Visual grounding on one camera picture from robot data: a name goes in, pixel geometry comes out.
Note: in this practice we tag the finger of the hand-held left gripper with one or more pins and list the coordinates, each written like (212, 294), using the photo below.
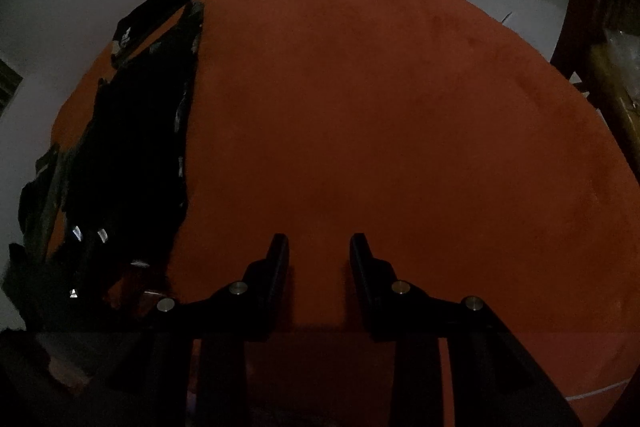
(107, 257)

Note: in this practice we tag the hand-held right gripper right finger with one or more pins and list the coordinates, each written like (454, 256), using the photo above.
(362, 277)

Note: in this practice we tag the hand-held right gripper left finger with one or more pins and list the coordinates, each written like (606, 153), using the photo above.
(275, 277)

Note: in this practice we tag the black garment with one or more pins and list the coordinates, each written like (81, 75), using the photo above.
(135, 147)

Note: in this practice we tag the dark green striped cloth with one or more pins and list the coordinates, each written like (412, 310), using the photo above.
(45, 202)

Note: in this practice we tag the orange mat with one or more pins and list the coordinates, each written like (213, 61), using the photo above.
(375, 107)

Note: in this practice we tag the dark wooden chair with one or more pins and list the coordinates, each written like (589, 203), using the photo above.
(580, 7)

